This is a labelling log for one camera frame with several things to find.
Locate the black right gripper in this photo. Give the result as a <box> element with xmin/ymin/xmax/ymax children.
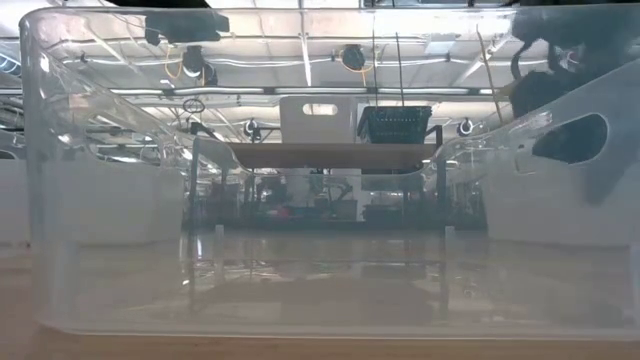
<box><xmin>508</xmin><ymin>66</ymin><xmax>632</xmax><ymax>207</ymax></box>

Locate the black hanging cable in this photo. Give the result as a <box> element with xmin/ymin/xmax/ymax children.
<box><xmin>394</xmin><ymin>32</ymin><xmax>405</xmax><ymax>107</ymax></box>
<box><xmin>370</xmin><ymin>27</ymin><xmax>378</xmax><ymax>107</ymax></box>

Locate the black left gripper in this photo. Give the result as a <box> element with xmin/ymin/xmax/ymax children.
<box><xmin>143</xmin><ymin>10</ymin><xmax>232</xmax><ymax>47</ymax></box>

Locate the yellow hanging cable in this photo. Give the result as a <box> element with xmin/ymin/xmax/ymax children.
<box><xmin>474</xmin><ymin>24</ymin><xmax>507</xmax><ymax>126</ymax></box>

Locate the black slotted plastic basket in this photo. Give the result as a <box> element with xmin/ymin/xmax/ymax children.
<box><xmin>360</xmin><ymin>113</ymin><xmax>432</xmax><ymax>145</ymax></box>
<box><xmin>358</xmin><ymin>109</ymin><xmax>433</xmax><ymax>117</ymax></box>

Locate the wooden shelf with black legs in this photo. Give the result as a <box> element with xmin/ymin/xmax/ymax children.
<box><xmin>187</xmin><ymin>122</ymin><xmax>449</xmax><ymax>236</ymax></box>

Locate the black metal table frame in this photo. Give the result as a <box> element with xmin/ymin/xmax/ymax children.
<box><xmin>182</xmin><ymin>218</ymin><xmax>489</xmax><ymax>235</ymax></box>

